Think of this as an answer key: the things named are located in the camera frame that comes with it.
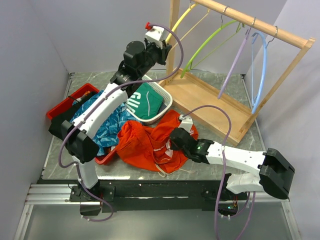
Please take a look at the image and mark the blue plastic hanger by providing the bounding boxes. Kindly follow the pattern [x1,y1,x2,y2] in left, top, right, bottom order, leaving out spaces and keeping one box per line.
[251,30,274,115]

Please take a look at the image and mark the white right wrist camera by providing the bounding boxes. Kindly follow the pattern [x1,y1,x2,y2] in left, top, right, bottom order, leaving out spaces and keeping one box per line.
[178,114,194,136]

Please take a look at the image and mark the wooden clothes rack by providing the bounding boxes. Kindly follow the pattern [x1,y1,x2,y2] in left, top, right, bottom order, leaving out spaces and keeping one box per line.
[160,0,316,146]

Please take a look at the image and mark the white perforated plastic basket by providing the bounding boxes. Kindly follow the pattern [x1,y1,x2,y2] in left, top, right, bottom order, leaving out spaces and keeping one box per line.
[126,75,173,125]

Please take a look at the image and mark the red plastic tray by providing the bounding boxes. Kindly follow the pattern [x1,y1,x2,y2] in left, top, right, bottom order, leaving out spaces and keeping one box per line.
[46,83,128,165]

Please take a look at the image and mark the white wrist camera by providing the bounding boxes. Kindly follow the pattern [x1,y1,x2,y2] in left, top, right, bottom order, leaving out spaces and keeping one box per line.
[178,114,194,136]
[145,26,165,49]

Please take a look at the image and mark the green shorts with white letters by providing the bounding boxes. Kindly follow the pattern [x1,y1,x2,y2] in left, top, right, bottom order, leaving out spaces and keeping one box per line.
[125,83,164,120]

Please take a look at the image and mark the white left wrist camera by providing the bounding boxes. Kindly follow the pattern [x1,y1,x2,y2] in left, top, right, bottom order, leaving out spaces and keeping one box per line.
[145,26,165,49]

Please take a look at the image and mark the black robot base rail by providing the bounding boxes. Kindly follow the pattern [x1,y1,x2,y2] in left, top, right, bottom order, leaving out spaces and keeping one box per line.
[37,178,248,216]

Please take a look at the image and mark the purple plastic hanger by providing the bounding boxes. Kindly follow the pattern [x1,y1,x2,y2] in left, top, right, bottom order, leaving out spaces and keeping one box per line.
[217,17,257,99]

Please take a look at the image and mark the black garment in tray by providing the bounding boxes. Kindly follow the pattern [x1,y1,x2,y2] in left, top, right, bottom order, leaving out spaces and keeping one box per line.
[48,101,84,140]

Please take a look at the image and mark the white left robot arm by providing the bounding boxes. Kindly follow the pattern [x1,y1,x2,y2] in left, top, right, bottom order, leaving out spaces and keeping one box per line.
[61,40,172,201]

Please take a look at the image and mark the orange drawstring shorts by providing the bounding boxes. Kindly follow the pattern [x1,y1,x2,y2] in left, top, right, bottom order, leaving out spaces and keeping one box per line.
[115,109,188,175]

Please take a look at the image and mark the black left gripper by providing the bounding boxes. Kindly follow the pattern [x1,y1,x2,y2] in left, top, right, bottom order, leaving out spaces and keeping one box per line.
[138,37,173,77]

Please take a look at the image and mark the blue patterned shorts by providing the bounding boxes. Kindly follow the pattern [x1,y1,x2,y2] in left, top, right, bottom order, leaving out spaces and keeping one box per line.
[70,90,141,157]

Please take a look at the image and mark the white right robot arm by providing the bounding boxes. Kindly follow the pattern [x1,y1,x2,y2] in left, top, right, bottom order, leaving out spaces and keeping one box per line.
[169,127,295,200]

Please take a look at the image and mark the yellow plastic hanger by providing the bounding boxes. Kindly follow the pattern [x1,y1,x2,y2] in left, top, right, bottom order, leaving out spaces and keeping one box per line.
[171,3,211,41]

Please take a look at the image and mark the green plastic hanger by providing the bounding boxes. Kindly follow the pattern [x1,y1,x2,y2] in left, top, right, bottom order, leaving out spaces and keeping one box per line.
[180,20,245,79]

